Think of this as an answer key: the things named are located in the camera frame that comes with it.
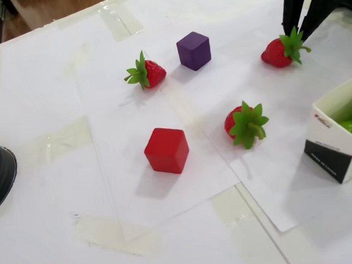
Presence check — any red strawberry with wide leaves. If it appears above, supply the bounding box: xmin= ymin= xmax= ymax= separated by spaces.
xmin=222 ymin=98 xmax=272 ymax=151

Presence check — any white and black cardboard box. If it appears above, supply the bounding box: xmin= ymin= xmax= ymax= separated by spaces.
xmin=298 ymin=72 xmax=352 ymax=187

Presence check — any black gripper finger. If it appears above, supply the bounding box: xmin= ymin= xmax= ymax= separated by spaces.
xmin=297 ymin=0 xmax=344 ymax=42
xmin=280 ymin=0 xmax=318 ymax=37

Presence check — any clear tape strip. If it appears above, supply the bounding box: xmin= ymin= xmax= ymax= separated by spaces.
xmin=96 ymin=1 xmax=146 ymax=43
xmin=208 ymin=182 xmax=262 ymax=227
xmin=71 ymin=210 xmax=164 ymax=262

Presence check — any red strawberry with curved stem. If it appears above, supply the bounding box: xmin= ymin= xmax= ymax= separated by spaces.
xmin=122 ymin=49 xmax=168 ymax=93

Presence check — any purple cube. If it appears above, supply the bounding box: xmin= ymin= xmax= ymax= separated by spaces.
xmin=175 ymin=30 xmax=213 ymax=73

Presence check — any red cube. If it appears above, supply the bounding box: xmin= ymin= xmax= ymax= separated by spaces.
xmin=142 ymin=125 xmax=192 ymax=177

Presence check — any red strawberry with short stem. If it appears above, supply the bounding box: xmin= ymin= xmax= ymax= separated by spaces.
xmin=258 ymin=24 xmax=313 ymax=70

